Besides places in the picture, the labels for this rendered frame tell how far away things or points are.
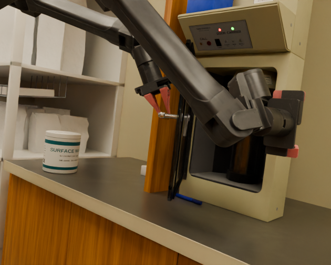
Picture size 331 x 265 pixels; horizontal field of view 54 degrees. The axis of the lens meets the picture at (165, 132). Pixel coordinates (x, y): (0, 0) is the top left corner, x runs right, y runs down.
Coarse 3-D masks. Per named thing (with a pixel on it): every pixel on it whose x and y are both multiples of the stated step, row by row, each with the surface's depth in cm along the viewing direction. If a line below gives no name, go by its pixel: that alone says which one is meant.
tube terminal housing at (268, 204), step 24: (240, 0) 99; (288, 0) 89; (312, 0) 95; (216, 72) 113; (288, 72) 89; (264, 168) 92; (288, 168) 98; (192, 192) 108; (216, 192) 102; (240, 192) 96; (264, 192) 92; (264, 216) 91
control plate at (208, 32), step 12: (204, 24) 96; (216, 24) 93; (228, 24) 91; (240, 24) 89; (192, 36) 102; (204, 36) 99; (216, 36) 96; (228, 36) 94; (240, 36) 92; (204, 48) 102; (216, 48) 100; (228, 48) 97; (240, 48) 95
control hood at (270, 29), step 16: (192, 16) 97; (208, 16) 93; (224, 16) 90; (240, 16) 87; (256, 16) 85; (272, 16) 82; (288, 16) 84; (256, 32) 88; (272, 32) 85; (288, 32) 86; (256, 48) 92; (272, 48) 89; (288, 48) 87
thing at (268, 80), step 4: (236, 72) 104; (240, 72) 102; (264, 72) 98; (268, 72) 99; (272, 72) 99; (264, 76) 98; (268, 76) 98; (272, 76) 99; (276, 76) 100; (268, 80) 98; (272, 80) 98; (268, 84) 97; (272, 84) 98; (268, 88) 110; (272, 88) 97; (272, 92) 110
